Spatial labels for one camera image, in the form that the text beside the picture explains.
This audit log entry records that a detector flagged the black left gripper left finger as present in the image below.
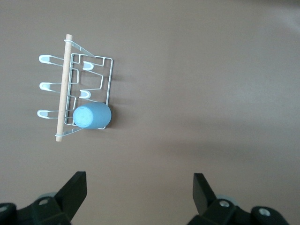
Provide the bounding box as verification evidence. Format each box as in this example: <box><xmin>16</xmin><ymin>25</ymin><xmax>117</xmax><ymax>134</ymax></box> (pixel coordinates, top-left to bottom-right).
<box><xmin>0</xmin><ymin>171</ymin><xmax>88</xmax><ymax>225</ymax></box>

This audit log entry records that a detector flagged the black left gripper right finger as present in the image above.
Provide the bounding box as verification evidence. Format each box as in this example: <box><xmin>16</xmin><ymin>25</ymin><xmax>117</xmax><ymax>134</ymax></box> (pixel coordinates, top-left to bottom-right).
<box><xmin>187</xmin><ymin>172</ymin><xmax>289</xmax><ymax>225</ymax></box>

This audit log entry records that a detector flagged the white wire rack wooden handle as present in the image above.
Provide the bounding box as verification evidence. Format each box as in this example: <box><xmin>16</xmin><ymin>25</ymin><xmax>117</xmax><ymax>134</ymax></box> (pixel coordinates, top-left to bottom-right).
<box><xmin>37</xmin><ymin>34</ymin><xmax>114</xmax><ymax>143</ymax></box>

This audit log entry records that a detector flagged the blue plastic cup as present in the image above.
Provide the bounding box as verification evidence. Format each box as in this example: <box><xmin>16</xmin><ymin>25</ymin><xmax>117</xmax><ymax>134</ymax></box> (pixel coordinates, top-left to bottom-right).
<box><xmin>72</xmin><ymin>102</ymin><xmax>112</xmax><ymax>130</ymax></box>

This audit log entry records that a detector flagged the brown table mat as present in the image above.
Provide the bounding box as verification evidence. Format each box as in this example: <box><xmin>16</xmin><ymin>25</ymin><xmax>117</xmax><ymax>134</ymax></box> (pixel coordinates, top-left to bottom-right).
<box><xmin>0</xmin><ymin>0</ymin><xmax>300</xmax><ymax>225</ymax></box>

